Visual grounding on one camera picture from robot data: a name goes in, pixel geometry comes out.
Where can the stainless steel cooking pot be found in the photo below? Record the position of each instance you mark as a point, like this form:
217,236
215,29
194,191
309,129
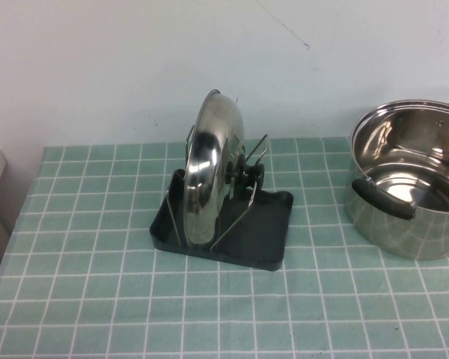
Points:
389,239

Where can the green white checked tablecloth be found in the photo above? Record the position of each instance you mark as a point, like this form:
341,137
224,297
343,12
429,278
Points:
303,306

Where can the stainless steel pot lid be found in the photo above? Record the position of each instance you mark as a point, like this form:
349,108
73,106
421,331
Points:
206,168

